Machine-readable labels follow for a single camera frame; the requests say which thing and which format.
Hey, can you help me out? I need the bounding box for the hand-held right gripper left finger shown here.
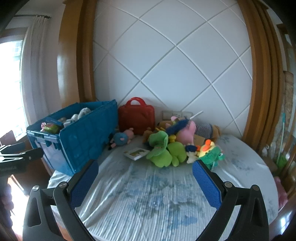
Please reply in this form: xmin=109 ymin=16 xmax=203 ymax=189
xmin=22 ymin=159 xmax=100 ymax=241

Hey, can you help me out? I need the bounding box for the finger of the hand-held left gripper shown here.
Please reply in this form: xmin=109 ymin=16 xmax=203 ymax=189
xmin=14 ymin=147 xmax=44 ymax=163

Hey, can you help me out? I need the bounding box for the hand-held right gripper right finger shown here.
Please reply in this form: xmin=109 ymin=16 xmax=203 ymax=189
xmin=192 ymin=159 xmax=270 ymax=241

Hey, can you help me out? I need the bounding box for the yellow duck toy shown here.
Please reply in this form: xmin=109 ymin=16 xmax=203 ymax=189
xmin=199 ymin=139 xmax=216 ymax=158

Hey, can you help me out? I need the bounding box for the blue plastic storage crate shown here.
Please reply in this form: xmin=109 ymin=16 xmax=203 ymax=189
xmin=26 ymin=100 xmax=119 ymax=176

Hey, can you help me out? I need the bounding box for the picture book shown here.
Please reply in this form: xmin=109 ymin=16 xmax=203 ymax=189
xmin=123 ymin=147 xmax=151 ymax=161

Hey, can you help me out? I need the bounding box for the blue furry toy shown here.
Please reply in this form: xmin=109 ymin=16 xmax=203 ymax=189
xmin=165 ymin=118 xmax=192 ymax=135

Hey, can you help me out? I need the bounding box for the green frog plush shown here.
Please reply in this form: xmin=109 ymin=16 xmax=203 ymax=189
xmin=201 ymin=147 xmax=226 ymax=171

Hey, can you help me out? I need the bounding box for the colourful toy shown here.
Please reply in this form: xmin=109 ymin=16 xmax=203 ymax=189
xmin=41 ymin=117 xmax=64 ymax=133

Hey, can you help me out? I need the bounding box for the small white doll blue hat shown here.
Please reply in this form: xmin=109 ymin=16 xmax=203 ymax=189
xmin=185 ymin=144 xmax=199 ymax=164

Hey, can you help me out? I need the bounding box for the large brown dog plush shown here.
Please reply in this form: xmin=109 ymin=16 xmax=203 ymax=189
xmin=157 ymin=120 xmax=221 ymax=145

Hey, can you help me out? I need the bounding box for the blue-bodied pink pig plush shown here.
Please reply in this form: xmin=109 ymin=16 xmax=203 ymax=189
xmin=107 ymin=127 xmax=136 ymax=150

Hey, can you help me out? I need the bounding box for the grey white plush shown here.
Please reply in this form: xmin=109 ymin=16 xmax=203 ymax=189
xmin=63 ymin=108 xmax=93 ymax=127

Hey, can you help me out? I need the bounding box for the green dinosaur plush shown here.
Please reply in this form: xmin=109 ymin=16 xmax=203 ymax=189
xmin=146 ymin=130 xmax=188 ymax=168

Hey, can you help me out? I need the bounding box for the window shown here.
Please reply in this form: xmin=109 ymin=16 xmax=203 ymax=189
xmin=0 ymin=39 xmax=26 ymax=142

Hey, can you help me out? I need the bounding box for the small brown bear plush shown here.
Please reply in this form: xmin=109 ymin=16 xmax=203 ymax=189
xmin=142 ymin=127 xmax=155 ymax=144

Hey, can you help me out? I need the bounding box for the green broom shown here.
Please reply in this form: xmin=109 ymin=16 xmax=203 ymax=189
xmin=274 ymin=111 xmax=289 ymax=167

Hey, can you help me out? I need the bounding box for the red toy suitcase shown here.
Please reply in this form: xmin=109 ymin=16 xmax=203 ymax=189
xmin=118 ymin=97 xmax=155 ymax=136

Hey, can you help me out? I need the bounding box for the white curtain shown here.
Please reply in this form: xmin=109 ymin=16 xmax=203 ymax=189
xmin=20 ymin=16 xmax=67 ymax=139

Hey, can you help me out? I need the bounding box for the white quilted headboard panel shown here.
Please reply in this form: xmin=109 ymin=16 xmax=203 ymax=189
xmin=92 ymin=0 xmax=252 ymax=137

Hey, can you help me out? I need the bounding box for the wall socket panel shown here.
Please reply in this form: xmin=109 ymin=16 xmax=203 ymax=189
xmin=162 ymin=111 xmax=193 ymax=120

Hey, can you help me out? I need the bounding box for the wooden headboard post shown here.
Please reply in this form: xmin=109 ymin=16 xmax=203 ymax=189
xmin=238 ymin=0 xmax=286 ymax=151
xmin=58 ymin=0 xmax=96 ymax=109

